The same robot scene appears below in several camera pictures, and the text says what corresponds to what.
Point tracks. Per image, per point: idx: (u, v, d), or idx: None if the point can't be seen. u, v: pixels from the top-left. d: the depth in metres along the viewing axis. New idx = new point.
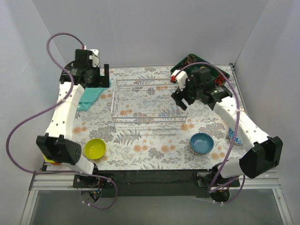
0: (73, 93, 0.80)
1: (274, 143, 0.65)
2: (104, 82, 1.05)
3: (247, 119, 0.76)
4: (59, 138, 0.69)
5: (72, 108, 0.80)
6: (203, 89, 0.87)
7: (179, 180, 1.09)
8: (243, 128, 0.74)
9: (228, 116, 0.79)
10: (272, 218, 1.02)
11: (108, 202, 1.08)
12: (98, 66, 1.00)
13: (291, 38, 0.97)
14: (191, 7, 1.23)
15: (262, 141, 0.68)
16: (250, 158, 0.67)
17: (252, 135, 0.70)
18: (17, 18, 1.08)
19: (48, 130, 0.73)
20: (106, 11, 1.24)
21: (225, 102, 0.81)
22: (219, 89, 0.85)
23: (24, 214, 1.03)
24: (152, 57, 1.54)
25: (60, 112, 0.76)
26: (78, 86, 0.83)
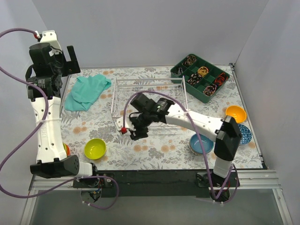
0: (51, 109, 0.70)
1: (230, 122, 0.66)
2: (74, 67, 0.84)
3: (196, 114, 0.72)
4: (54, 161, 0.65)
5: (56, 124, 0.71)
6: (148, 112, 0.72)
7: (179, 180, 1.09)
8: (199, 124, 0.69)
9: (183, 123, 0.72)
10: (272, 219, 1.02)
11: (108, 202, 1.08)
12: (62, 53, 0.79)
13: (291, 38, 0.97)
14: (191, 7, 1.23)
15: (221, 126, 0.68)
16: (220, 146, 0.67)
17: (211, 125, 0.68)
18: (17, 18, 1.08)
19: (39, 156, 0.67)
20: (106, 11, 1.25)
21: (172, 111, 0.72)
22: (161, 102, 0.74)
23: (24, 214, 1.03)
24: (152, 57, 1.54)
25: (43, 134, 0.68)
26: (54, 98, 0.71)
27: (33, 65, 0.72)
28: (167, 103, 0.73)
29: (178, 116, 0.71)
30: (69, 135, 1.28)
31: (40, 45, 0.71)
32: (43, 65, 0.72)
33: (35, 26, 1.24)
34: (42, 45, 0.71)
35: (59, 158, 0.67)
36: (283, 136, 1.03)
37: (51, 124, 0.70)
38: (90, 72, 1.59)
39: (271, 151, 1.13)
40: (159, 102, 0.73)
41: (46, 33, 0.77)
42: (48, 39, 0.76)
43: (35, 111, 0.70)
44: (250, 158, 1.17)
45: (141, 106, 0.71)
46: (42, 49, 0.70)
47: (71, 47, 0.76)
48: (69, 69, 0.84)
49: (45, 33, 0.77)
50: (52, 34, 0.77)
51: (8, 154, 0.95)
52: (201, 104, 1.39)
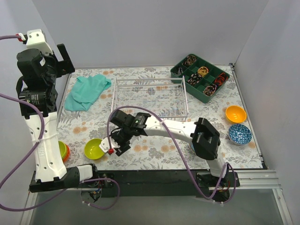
0: (48, 127, 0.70)
1: (203, 123, 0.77)
2: (68, 68, 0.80)
3: (171, 122, 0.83)
4: (55, 180, 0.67)
5: (53, 141, 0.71)
6: (128, 127, 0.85)
7: (179, 180, 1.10)
8: (176, 131, 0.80)
9: (160, 132, 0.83)
10: (272, 219, 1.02)
11: (108, 202, 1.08)
12: (51, 54, 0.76)
13: (291, 38, 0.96)
14: (192, 6, 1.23)
15: (195, 128, 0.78)
16: (198, 148, 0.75)
17: (187, 130, 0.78)
18: (17, 18, 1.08)
19: (38, 175, 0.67)
20: (106, 11, 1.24)
21: (149, 124, 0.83)
22: (139, 117, 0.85)
23: (24, 214, 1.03)
24: (152, 57, 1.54)
25: (41, 153, 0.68)
26: (49, 115, 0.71)
27: (24, 77, 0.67)
28: (144, 116, 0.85)
29: (155, 126, 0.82)
30: (69, 135, 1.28)
31: (29, 55, 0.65)
32: (34, 77, 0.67)
33: (35, 25, 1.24)
34: (31, 55, 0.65)
35: (59, 176, 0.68)
36: (283, 136, 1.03)
37: (48, 142, 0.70)
38: (90, 72, 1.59)
39: (271, 151, 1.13)
40: (137, 117, 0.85)
41: (32, 33, 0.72)
42: (36, 41, 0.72)
43: (31, 130, 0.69)
44: (250, 158, 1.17)
45: (121, 122, 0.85)
46: (32, 60, 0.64)
47: (62, 46, 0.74)
48: (62, 70, 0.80)
49: (30, 33, 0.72)
50: (39, 34, 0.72)
51: (8, 154, 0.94)
52: (201, 104, 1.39)
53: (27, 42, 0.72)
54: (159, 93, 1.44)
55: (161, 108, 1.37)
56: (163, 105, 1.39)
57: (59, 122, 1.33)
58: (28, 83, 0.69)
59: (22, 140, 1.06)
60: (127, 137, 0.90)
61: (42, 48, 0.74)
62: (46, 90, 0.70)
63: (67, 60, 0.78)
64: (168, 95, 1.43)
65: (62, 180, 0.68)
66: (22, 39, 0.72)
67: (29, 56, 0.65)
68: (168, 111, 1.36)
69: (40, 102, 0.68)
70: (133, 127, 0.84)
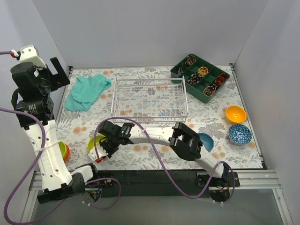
0: (49, 135, 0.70)
1: (180, 128, 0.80)
2: (62, 80, 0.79)
3: (151, 128, 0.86)
4: (62, 185, 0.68)
5: (56, 149, 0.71)
6: (115, 137, 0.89)
7: (180, 180, 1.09)
8: (155, 137, 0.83)
9: (142, 139, 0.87)
10: (272, 219, 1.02)
11: (108, 202, 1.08)
12: (45, 68, 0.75)
13: (291, 38, 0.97)
14: (192, 6, 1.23)
15: (173, 133, 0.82)
16: (178, 151, 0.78)
17: (165, 135, 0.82)
18: (17, 18, 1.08)
19: (45, 184, 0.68)
20: (106, 10, 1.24)
21: (133, 132, 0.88)
22: (124, 127, 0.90)
23: (24, 214, 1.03)
24: (152, 57, 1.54)
25: (45, 161, 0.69)
26: (48, 123, 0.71)
27: (19, 89, 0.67)
28: (129, 126, 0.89)
29: (138, 134, 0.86)
30: (69, 135, 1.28)
31: (22, 67, 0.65)
32: (30, 88, 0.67)
33: (35, 26, 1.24)
34: (25, 66, 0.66)
35: (67, 183, 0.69)
36: (283, 136, 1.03)
37: (52, 150, 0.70)
38: (90, 72, 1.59)
39: (271, 151, 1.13)
40: (123, 127, 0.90)
41: (24, 49, 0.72)
42: (29, 56, 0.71)
43: (32, 140, 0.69)
44: (250, 158, 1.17)
45: (108, 132, 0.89)
46: (26, 71, 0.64)
47: (55, 58, 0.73)
48: (57, 83, 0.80)
49: (22, 49, 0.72)
50: (32, 48, 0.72)
51: (7, 154, 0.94)
52: (201, 104, 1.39)
53: (20, 57, 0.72)
54: (159, 93, 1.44)
55: (161, 108, 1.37)
56: (163, 105, 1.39)
57: (59, 122, 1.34)
58: (23, 95, 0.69)
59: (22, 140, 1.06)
60: (115, 144, 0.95)
61: (36, 63, 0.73)
62: (42, 101, 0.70)
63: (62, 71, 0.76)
64: (168, 96, 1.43)
65: (70, 185, 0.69)
66: (15, 55, 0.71)
67: (23, 67, 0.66)
68: (168, 111, 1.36)
69: (37, 111, 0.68)
70: (119, 135, 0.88)
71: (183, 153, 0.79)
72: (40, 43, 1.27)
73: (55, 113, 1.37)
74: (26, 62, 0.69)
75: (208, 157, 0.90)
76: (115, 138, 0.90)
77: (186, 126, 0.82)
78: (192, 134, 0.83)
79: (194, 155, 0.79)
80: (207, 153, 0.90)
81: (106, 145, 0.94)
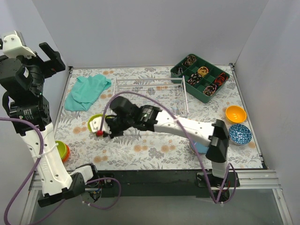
0: (47, 141, 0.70)
1: (221, 126, 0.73)
2: (56, 67, 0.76)
3: (186, 120, 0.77)
4: (62, 190, 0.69)
5: (55, 153, 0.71)
6: (132, 119, 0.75)
7: (180, 180, 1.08)
8: (191, 131, 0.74)
9: (171, 130, 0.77)
10: (272, 219, 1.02)
11: (108, 201, 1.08)
12: (33, 56, 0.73)
13: (291, 37, 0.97)
14: (191, 6, 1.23)
15: (213, 131, 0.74)
16: (213, 151, 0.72)
17: (204, 131, 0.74)
18: (17, 18, 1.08)
19: (46, 189, 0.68)
20: (106, 10, 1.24)
21: (161, 120, 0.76)
22: (146, 110, 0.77)
23: (24, 214, 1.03)
24: (152, 57, 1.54)
25: (45, 167, 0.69)
26: (46, 128, 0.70)
27: (10, 93, 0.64)
28: (152, 110, 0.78)
29: (168, 123, 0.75)
30: (69, 135, 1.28)
31: (10, 69, 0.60)
32: (22, 92, 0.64)
33: (35, 26, 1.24)
34: (12, 68, 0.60)
35: (67, 187, 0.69)
36: (283, 136, 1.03)
37: (51, 155, 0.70)
38: (90, 72, 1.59)
39: (271, 151, 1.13)
40: (145, 110, 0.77)
41: (6, 38, 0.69)
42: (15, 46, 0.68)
43: (30, 146, 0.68)
44: (250, 158, 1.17)
45: (125, 111, 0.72)
46: (16, 74, 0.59)
47: (43, 45, 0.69)
48: (51, 69, 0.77)
49: (5, 38, 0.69)
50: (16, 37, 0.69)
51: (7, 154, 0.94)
52: (201, 104, 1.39)
53: (4, 48, 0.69)
54: (159, 93, 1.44)
55: None
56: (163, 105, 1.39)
57: (59, 122, 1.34)
58: (15, 97, 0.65)
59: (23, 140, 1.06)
60: (123, 126, 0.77)
61: (24, 52, 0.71)
62: (38, 104, 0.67)
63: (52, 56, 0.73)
64: (168, 96, 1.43)
65: (70, 189, 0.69)
66: None
67: (10, 70, 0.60)
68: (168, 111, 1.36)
69: (33, 116, 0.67)
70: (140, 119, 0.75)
71: (216, 154, 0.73)
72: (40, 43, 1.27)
73: (55, 113, 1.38)
74: (13, 61, 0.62)
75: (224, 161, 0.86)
76: (131, 120, 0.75)
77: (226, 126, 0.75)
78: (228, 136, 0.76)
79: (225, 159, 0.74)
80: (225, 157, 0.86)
81: (112, 123, 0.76)
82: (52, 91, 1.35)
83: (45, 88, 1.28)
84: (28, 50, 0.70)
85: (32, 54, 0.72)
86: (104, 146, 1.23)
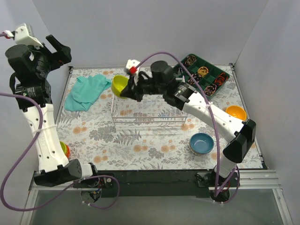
0: (46, 117, 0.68)
1: (253, 129, 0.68)
2: (63, 58, 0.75)
3: (218, 110, 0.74)
4: (58, 167, 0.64)
5: (53, 131, 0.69)
6: (166, 91, 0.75)
7: (179, 180, 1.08)
8: (220, 122, 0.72)
9: (200, 114, 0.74)
10: (272, 219, 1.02)
11: (108, 201, 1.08)
12: (42, 47, 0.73)
13: (291, 37, 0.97)
14: (191, 6, 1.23)
15: (241, 129, 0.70)
16: (234, 148, 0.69)
17: (231, 125, 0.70)
18: (17, 17, 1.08)
19: (41, 166, 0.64)
20: (106, 10, 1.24)
21: (193, 101, 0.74)
22: (182, 87, 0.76)
23: (24, 214, 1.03)
24: (152, 57, 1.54)
25: (42, 142, 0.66)
26: (47, 106, 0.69)
27: (16, 73, 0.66)
28: (188, 88, 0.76)
29: (198, 107, 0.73)
30: (69, 135, 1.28)
31: (18, 51, 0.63)
32: (26, 72, 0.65)
33: (35, 26, 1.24)
34: (20, 51, 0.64)
35: (63, 165, 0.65)
36: (283, 136, 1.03)
37: (48, 131, 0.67)
38: (90, 72, 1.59)
39: (271, 151, 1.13)
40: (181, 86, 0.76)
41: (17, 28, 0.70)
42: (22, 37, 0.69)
43: (30, 122, 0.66)
44: (250, 158, 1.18)
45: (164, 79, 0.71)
46: (22, 56, 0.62)
47: (50, 36, 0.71)
48: (58, 61, 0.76)
49: (16, 29, 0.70)
50: (24, 29, 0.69)
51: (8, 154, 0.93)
52: None
53: (15, 39, 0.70)
54: None
55: (161, 108, 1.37)
56: (163, 105, 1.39)
57: (59, 122, 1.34)
58: (21, 78, 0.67)
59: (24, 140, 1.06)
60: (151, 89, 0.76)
61: (33, 43, 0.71)
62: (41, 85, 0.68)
63: (60, 48, 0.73)
64: None
65: (66, 167, 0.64)
66: (9, 35, 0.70)
67: (18, 52, 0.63)
68: (168, 111, 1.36)
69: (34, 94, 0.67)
70: (173, 94, 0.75)
71: (234, 151, 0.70)
72: None
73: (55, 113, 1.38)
74: (20, 45, 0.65)
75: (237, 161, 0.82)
76: (165, 91, 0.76)
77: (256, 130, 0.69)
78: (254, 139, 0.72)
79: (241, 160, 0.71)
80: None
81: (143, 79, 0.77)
82: (52, 91, 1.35)
83: None
84: (36, 41, 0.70)
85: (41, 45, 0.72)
86: (104, 146, 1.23)
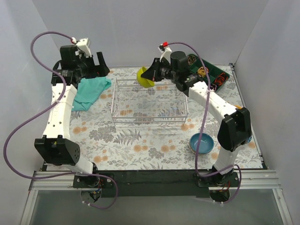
0: (66, 94, 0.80)
1: (243, 114, 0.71)
2: (101, 71, 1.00)
3: (216, 96, 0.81)
4: (58, 138, 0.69)
5: (67, 108, 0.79)
6: (178, 77, 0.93)
7: (180, 180, 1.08)
8: (214, 105, 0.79)
9: (200, 98, 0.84)
10: (272, 219, 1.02)
11: (108, 201, 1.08)
12: (90, 57, 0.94)
13: (291, 37, 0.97)
14: (191, 6, 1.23)
15: (232, 113, 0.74)
16: (223, 130, 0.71)
17: (223, 109, 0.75)
18: (18, 17, 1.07)
19: (46, 131, 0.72)
20: (106, 10, 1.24)
21: (197, 86, 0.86)
22: (191, 77, 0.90)
23: (24, 214, 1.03)
24: (152, 57, 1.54)
25: (55, 113, 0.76)
26: (71, 86, 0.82)
27: (62, 60, 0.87)
28: (196, 78, 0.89)
29: (199, 92, 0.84)
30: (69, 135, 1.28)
31: (69, 46, 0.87)
32: (69, 61, 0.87)
33: (36, 26, 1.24)
34: (71, 46, 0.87)
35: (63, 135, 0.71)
36: (283, 135, 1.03)
37: (63, 107, 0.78)
38: None
39: (271, 151, 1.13)
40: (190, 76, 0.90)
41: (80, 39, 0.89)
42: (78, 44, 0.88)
43: (53, 94, 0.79)
44: (250, 158, 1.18)
45: (178, 67, 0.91)
46: (71, 48, 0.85)
47: (100, 53, 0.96)
48: (96, 72, 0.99)
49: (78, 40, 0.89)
50: (85, 42, 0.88)
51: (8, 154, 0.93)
52: None
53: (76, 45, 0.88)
54: (159, 93, 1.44)
55: (161, 108, 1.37)
56: (163, 105, 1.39)
57: None
58: (63, 66, 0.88)
59: (25, 140, 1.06)
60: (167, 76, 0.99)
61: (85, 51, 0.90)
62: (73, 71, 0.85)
63: (103, 63, 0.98)
64: (168, 95, 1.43)
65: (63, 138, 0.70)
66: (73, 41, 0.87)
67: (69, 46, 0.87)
68: (168, 111, 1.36)
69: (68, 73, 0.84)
70: (182, 80, 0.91)
71: (224, 133, 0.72)
72: (41, 42, 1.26)
73: None
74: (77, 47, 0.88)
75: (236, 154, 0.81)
76: (177, 77, 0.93)
77: (249, 117, 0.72)
78: (247, 129, 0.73)
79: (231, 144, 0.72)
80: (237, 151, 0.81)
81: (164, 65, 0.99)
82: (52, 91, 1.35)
83: (45, 88, 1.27)
84: (89, 50, 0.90)
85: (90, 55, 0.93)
86: (104, 146, 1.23)
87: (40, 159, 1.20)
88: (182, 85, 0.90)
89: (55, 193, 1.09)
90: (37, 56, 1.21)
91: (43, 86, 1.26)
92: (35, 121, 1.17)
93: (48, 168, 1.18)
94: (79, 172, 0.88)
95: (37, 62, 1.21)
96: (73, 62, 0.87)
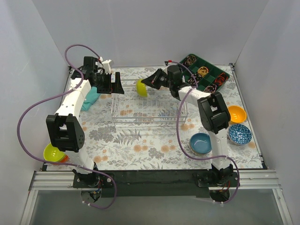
0: (83, 86, 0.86)
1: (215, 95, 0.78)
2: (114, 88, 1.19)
3: (197, 90, 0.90)
4: (69, 116, 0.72)
5: (81, 97, 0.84)
6: (172, 85, 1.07)
7: (180, 180, 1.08)
8: (193, 94, 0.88)
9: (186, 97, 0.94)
10: (272, 219, 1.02)
11: (108, 201, 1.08)
12: (109, 73, 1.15)
13: (292, 37, 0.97)
14: (192, 6, 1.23)
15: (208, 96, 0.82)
16: (202, 111, 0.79)
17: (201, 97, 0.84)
18: (18, 18, 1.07)
19: (58, 110, 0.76)
20: (107, 9, 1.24)
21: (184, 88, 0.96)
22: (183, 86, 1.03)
23: (24, 214, 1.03)
24: (153, 57, 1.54)
25: (69, 98, 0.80)
26: (87, 81, 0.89)
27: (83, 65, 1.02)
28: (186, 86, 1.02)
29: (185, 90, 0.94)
30: None
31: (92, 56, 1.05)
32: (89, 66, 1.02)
33: (37, 26, 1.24)
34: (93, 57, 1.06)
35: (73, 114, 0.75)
36: (283, 135, 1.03)
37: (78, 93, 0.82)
38: None
39: (271, 151, 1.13)
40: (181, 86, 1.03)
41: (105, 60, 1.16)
42: (104, 62, 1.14)
43: (71, 86, 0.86)
44: (250, 158, 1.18)
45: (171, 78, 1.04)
46: (93, 57, 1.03)
47: (117, 72, 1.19)
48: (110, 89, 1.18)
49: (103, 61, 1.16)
50: (108, 61, 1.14)
51: (7, 154, 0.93)
52: None
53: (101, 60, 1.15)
54: (159, 93, 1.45)
55: (161, 108, 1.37)
56: (163, 105, 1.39)
57: None
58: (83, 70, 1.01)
59: (25, 140, 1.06)
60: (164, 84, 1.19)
61: (107, 67, 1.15)
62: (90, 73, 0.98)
63: (117, 82, 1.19)
64: (168, 96, 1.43)
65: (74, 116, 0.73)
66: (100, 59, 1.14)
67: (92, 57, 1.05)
68: (168, 111, 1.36)
69: (86, 73, 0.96)
70: (175, 88, 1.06)
71: (204, 116, 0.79)
72: (41, 42, 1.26)
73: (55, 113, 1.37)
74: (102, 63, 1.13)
75: (223, 141, 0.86)
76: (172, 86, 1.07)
77: (223, 100, 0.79)
78: (224, 110, 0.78)
79: (212, 125, 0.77)
80: (225, 138, 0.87)
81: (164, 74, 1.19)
82: (52, 91, 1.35)
83: (45, 88, 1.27)
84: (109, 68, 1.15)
85: (108, 72, 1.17)
86: (104, 146, 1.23)
87: (40, 160, 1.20)
88: (175, 93, 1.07)
89: (55, 193, 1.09)
90: (37, 56, 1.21)
91: (43, 86, 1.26)
92: (36, 121, 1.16)
93: (48, 168, 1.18)
94: (80, 166, 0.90)
95: (38, 62, 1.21)
96: (92, 68, 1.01)
